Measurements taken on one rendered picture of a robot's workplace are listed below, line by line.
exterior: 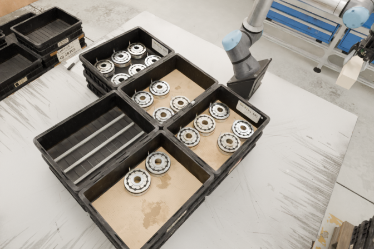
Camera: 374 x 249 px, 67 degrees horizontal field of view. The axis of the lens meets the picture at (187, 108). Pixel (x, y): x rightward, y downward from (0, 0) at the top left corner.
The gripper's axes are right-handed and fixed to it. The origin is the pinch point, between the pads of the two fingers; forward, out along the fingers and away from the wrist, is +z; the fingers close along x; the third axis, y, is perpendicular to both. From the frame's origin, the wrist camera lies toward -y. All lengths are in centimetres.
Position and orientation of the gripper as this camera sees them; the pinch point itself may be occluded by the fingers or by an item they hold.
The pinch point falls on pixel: (353, 65)
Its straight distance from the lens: 152.8
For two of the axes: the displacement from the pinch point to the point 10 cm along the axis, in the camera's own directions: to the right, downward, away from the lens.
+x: 8.2, 4.9, -2.9
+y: -5.6, 6.1, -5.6
